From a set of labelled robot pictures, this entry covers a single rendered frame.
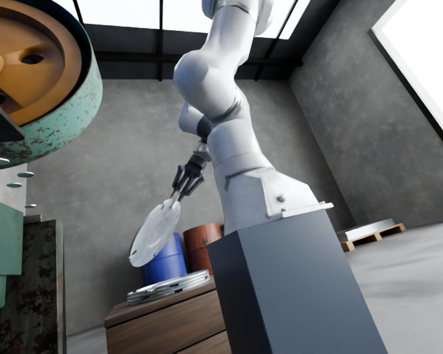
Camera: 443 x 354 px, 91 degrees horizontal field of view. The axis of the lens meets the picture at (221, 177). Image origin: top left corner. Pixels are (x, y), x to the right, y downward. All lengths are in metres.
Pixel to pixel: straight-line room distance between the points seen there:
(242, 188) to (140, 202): 3.55
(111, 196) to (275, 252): 3.75
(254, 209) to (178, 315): 0.44
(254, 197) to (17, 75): 1.07
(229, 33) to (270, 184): 0.36
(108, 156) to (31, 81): 3.20
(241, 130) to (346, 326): 0.37
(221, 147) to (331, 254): 0.27
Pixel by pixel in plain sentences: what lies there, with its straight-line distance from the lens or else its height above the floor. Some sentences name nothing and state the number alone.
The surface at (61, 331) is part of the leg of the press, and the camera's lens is 0.71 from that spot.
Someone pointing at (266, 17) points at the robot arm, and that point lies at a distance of 0.77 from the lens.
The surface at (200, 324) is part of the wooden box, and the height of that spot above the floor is 0.26.
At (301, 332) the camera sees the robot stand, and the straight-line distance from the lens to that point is 0.37.
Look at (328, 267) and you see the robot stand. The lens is 0.41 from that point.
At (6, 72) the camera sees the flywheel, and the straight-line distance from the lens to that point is 1.26.
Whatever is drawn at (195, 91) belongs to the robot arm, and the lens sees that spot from 0.47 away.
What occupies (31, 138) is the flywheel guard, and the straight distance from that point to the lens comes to 1.01.
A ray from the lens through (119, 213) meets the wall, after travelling 3.90.
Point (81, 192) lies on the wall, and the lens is 4.14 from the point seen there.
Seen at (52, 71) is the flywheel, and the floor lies 1.30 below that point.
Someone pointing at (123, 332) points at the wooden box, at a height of 0.31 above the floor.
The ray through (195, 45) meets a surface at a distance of 5.01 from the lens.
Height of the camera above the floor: 0.42
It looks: 19 degrees up
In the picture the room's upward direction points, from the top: 16 degrees counter-clockwise
